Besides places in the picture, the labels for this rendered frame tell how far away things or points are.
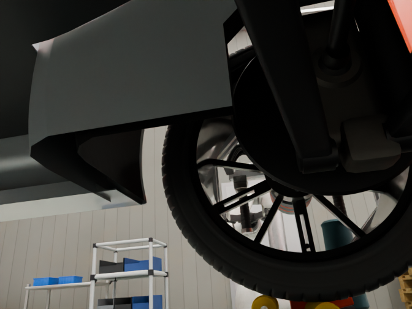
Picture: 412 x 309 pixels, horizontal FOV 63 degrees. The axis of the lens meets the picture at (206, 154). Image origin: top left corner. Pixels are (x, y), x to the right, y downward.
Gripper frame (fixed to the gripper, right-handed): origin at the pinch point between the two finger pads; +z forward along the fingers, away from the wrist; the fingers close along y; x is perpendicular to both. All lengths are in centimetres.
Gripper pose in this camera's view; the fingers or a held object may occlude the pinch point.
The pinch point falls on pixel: (244, 211)
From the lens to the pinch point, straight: 129.4
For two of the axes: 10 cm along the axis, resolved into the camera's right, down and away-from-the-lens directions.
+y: -9.8, 1.4, 1.6
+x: -0.7, -9.2, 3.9
